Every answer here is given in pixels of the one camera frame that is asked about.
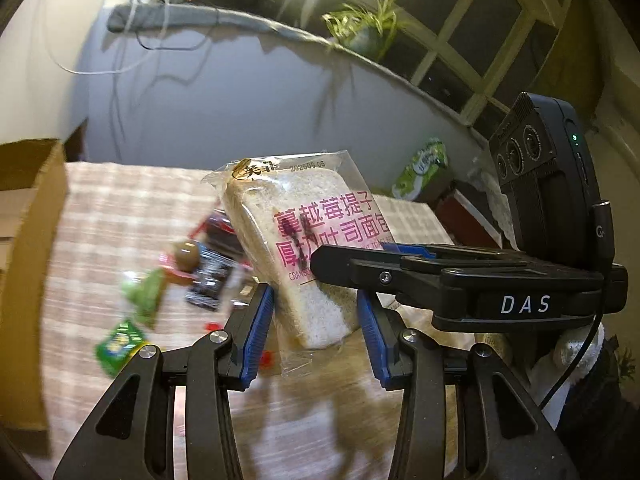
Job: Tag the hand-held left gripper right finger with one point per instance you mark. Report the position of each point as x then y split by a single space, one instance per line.
372 340

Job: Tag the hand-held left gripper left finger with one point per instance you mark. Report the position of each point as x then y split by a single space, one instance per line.
257 332

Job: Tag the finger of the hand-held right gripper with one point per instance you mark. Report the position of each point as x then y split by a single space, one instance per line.
350 267
407 249

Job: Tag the black snack packet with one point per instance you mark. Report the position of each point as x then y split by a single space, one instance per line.
210 280

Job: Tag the clear packet of sliced bread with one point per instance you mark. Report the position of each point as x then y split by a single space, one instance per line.
280 210

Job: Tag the green jelly snack packet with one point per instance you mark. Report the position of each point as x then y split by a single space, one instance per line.
152 295

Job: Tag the brown cardboard box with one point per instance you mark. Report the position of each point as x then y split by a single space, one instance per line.
35 260

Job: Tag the red snack wrapper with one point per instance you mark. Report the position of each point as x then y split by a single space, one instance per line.
266 358

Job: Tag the red box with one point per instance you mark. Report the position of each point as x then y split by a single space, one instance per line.
465 215

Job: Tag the green and white bag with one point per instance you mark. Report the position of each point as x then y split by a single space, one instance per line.
420 170

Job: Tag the brown egg in colourful wrapper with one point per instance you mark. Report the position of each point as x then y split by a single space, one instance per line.
184 255

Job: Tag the dark red snack packet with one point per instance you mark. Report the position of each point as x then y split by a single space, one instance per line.
217 230

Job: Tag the small green wrapped candy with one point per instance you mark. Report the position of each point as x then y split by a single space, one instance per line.
132 290

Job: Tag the green and yellow snack packet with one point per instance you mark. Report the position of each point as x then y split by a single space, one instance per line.
120 345

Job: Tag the white fuzzy cloth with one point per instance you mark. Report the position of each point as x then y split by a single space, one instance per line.
580 347

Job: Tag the pink plaid blanket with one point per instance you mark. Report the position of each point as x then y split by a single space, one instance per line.
125 200

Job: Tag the potted spider plant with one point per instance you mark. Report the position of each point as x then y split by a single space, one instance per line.
360 30

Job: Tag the grey windowsill cloth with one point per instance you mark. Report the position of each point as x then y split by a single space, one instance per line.
200 15

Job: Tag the cream window frame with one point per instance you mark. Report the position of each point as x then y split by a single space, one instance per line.
480 7

